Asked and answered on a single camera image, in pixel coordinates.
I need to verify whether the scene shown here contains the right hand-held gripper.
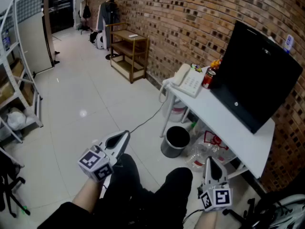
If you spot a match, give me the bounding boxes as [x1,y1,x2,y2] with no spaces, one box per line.
[199,156,233,212]

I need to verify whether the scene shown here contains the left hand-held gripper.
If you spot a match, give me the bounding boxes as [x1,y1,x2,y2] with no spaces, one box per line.
[78,130,131,183]

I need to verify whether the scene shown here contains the white telephone handset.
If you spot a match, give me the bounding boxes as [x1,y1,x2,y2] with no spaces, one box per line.
[172,63,191,87]

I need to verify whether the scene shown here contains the person's left forearm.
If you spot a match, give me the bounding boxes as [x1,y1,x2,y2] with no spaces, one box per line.
[71,175,105,214]

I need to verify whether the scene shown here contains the person's right forearm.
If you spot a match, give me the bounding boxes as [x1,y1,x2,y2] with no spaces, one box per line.
[194,209,219,229]

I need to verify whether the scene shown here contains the clear plastic bottle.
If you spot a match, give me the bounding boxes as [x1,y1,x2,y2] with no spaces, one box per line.
[185,146,208,173]

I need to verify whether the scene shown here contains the clear plastic jug red label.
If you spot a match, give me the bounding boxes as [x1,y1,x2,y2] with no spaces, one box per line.
[202,129,237,163]

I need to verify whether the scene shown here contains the black waste bin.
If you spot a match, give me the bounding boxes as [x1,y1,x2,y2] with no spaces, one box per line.
[160,125,191,159]

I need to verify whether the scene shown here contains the white table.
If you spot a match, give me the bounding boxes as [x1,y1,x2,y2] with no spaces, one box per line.
[159,84,249,179]

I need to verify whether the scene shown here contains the person's black trousers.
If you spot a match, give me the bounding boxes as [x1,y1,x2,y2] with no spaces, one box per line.
[37,153,193,229]

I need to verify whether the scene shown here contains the white paint bucket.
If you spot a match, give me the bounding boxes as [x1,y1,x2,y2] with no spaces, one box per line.
[166,98,188,123]

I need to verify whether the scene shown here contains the black laptop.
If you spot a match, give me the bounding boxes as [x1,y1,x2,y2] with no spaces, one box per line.
[209,83,274,135]

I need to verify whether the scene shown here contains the black coat rack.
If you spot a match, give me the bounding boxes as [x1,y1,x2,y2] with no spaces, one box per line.
[102,0,125,61]

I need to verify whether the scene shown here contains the wooden shelf rack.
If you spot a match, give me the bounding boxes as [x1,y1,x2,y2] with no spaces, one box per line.
[105,22,151,84]

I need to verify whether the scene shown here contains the white telephone base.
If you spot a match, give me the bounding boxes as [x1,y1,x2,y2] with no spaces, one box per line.
[176,68,205,99]

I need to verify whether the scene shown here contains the red drink can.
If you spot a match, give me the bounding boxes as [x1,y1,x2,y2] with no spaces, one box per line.
[202,68,216,90]

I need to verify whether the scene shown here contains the white and black bag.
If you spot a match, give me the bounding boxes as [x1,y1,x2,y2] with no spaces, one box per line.
[89,31,107,50]

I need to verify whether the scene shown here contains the cardboard box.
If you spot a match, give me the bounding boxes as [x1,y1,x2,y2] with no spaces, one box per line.
[0,58,25,104]
[20,82,35,106]

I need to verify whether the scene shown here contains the white plastic bag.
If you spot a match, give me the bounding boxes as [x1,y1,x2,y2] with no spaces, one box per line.
[7,107,27,131]

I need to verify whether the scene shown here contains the orange capped bottle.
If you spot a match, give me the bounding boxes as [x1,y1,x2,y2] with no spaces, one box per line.
[210,59,223,73]

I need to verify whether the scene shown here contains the black monitor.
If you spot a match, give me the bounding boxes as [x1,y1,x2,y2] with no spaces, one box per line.
[211,20,304,126]

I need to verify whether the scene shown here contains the white metal shelving unit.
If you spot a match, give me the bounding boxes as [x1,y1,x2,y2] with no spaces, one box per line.
[0,0,44,144]

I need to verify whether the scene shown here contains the black tripod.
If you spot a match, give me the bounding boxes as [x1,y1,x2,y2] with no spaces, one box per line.
[0,146,31,219]

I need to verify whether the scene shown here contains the grey coat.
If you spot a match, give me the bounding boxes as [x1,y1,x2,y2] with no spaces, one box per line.
[96,1,121,48]

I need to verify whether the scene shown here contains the grey partition board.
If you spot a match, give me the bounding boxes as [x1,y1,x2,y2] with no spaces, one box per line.
[17,0,60,75]

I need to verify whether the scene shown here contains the black hanging bag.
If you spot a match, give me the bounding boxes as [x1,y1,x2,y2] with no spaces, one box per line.
[82,4,92,19]

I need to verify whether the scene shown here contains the black double door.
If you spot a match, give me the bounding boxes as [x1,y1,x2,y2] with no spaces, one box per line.
[47,0,75,34]

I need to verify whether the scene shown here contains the white bottle with blue label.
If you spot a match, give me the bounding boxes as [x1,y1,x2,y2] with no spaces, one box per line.
[283,34,295,54]

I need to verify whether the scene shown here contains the clear bottle with blue label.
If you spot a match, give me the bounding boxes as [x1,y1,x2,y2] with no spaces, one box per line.
[1,30,11,52]

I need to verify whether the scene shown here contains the grey floor cable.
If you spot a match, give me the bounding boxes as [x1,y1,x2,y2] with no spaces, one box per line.
[130,101,167,134]

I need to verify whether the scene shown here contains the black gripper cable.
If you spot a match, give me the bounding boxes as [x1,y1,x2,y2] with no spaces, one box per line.
[183,208,203,224]

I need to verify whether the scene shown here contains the white looped cable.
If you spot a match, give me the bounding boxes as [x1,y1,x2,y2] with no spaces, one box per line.
[158,78,173,104]

